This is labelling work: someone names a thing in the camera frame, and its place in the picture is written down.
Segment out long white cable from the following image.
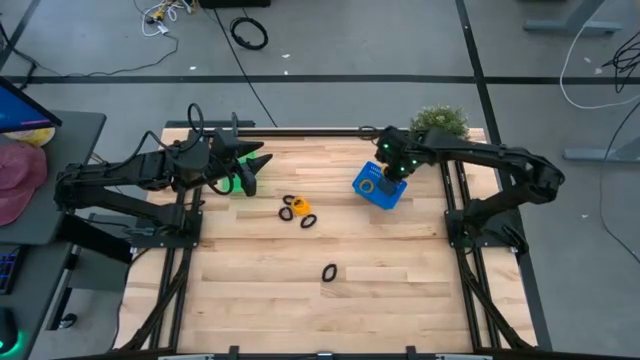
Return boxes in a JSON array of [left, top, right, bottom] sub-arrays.
[[559, 19, 640, 110]]

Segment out coiled black cable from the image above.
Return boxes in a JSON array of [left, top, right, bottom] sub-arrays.
[[229, 17, 270, 51]]

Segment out black cable bundle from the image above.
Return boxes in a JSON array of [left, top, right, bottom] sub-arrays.
[[602, 29, 640, 94]]

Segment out grey table leg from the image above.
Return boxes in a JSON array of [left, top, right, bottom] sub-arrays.
[[523, 0, 624, 36]]

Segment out yellow bowl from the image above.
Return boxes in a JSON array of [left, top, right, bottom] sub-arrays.
[[3, 126, 56, 148]]

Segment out black desk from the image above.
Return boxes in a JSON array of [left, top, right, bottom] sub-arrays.
[[0, 110, 107, 246]]

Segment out green plastic basket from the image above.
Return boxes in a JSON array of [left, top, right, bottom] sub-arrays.
[[219, 152, 257, 195]]

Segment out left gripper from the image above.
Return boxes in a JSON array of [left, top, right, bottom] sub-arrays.
[[201, 112, 274, 198]]

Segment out dark low desk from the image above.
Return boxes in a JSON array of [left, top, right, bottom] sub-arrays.
[[0, 212, 134, 360]]

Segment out black computer mouse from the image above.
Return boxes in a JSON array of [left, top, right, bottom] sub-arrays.
[[0, 305, 26, 357]]

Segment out thin black floor cable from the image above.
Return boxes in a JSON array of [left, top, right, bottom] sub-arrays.
[[597, 102, 640, 265], [0, 22, 180, 79], [212, 7, 279, 128]]

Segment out white and yellow cable bundle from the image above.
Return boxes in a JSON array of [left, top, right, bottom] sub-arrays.
[[132, 0, 196, 37]]

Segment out computer monitor with blue screen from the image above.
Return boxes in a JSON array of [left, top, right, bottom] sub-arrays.
[[0, 75, 64, 135]]

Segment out black box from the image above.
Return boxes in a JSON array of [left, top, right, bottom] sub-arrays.
[[198, 0, 272, 9]]

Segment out black keyboard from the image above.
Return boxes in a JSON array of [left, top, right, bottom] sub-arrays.
[[0, 244, 24, 296]]

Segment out black aluminium rig frame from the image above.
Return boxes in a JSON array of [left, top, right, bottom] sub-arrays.
[[114, 119, 539, 360]]

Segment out pink cap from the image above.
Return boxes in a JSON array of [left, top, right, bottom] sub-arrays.
[[0, 141, 49, 227]]

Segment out blue plastic basket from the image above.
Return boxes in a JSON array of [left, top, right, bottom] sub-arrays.
[[351, 160, 409, 211]]

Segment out grey table foot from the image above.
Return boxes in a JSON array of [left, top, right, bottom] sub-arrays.
[[563, 134, 640, 164]]

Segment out green potted plant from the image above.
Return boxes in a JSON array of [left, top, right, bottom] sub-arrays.
[[409, 103, 471, 140]]

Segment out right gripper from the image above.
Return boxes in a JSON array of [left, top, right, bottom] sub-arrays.
[[374, 126, 424, 196]]

